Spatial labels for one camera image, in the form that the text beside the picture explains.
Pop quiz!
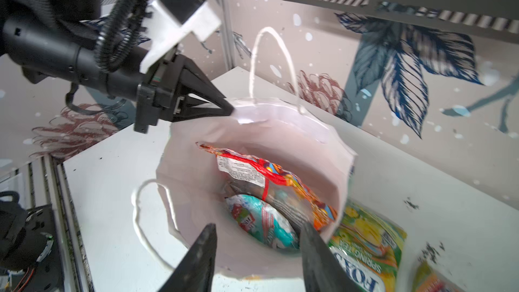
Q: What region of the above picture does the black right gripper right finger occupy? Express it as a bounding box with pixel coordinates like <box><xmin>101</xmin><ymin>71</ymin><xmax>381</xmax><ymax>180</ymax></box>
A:
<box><xmin>300</xmin><ymin>223</ymin><xmax>357</xmax><ymax>292</ymax></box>

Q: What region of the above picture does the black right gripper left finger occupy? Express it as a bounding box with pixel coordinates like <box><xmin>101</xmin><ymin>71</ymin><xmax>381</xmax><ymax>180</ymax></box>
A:
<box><xmin>159</xmin><ymin>224</ymin><xmax>218</xmax><ymax>292</ymax></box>

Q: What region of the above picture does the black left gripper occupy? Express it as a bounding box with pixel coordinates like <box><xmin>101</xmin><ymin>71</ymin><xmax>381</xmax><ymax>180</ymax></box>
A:
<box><xmin>133</xmin><ymin>54</ymin><xmax>235</xmax><ymax>134</ymax></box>

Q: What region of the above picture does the yellow green candy bag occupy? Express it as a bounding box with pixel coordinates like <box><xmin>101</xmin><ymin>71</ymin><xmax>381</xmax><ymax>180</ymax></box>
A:
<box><xmin>328</xmin><ymin>200</ymin><xmax>408</xmax><ymax>292</ymax></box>

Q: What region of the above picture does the teal white snack packet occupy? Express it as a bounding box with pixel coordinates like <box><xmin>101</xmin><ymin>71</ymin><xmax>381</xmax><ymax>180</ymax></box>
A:
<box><xmin>225</xmin><ymin>194</ymin><xmax>300</xmax><ymax>252</ymax></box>

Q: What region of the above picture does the red cookie snack packet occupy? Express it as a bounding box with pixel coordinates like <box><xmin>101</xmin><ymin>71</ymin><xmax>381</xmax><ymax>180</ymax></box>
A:
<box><xmin>197</xmin><ymin>142</ymin><xmax>337</xmax><ymax>232</ymax></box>

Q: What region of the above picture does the colourful paper gift bag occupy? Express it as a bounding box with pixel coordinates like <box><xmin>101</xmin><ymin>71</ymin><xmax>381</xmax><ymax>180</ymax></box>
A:
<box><xmin>155</xmin><ymin>95</ymin><xmax>356</xmax><ymax>278</ymax></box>

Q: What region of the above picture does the orange snack packet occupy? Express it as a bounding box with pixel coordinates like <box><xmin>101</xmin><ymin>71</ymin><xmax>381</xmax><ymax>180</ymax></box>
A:
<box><xmin>411</xmin><ymin>261</ymin><xmax>464</xmax><ymax>292</ymax></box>

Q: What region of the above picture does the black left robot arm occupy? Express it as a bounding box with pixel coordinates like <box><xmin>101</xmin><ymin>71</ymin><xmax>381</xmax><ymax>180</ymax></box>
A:
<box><xmin>1</xmin><ymin>0</ymin><xmax>234</xmax><ymax>133</ymax></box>

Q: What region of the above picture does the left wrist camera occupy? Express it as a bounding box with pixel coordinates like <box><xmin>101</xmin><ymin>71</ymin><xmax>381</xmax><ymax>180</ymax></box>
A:
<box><xmin>140</xmin><ymin>0</ymin><xmax>222</xmax><ymax>74</ymax></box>

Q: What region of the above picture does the black corrugated cable conduit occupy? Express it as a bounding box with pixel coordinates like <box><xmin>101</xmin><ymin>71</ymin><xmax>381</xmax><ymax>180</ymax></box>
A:
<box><xmin>94</xmin><ymin>0</ymin><xmax>151</xmax><ymax>74</ymax></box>

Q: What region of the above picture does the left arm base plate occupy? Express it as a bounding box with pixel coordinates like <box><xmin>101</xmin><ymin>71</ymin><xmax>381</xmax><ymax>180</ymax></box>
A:
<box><xmin>1</xmin><ymin>191</ymin><xmax>64</xmax><ymax>291</ymax></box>

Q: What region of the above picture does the aluminium mounting rail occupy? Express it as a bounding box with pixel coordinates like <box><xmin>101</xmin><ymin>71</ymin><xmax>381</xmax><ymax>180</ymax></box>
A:
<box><xmin>1</xmin><ymin>155</ymin><xmax>95</xmax><ymax>291</ymax></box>

